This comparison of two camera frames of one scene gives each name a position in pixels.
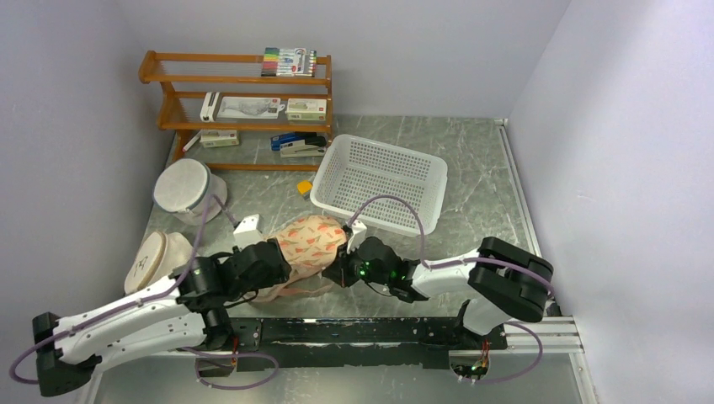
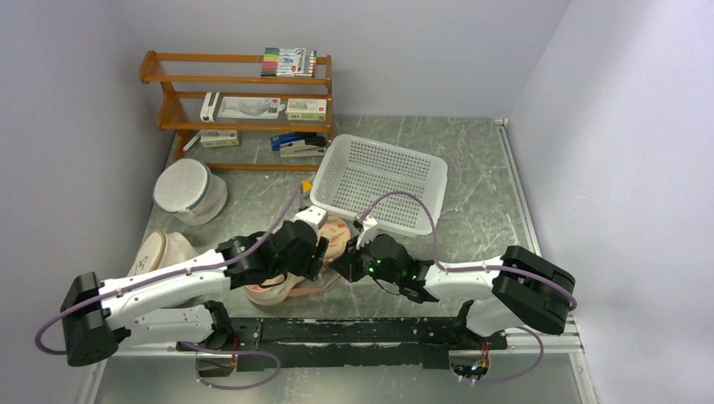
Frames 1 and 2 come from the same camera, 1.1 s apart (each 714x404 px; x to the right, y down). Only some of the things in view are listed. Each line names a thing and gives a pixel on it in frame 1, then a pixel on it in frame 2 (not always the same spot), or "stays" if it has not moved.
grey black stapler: [311, 146] stays
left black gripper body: [279, 273] to [302, 265]
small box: [249, 231] to [312, 214]
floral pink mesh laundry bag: [310, 244] stays
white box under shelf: [213, 138] stays
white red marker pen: [192, 141] stays
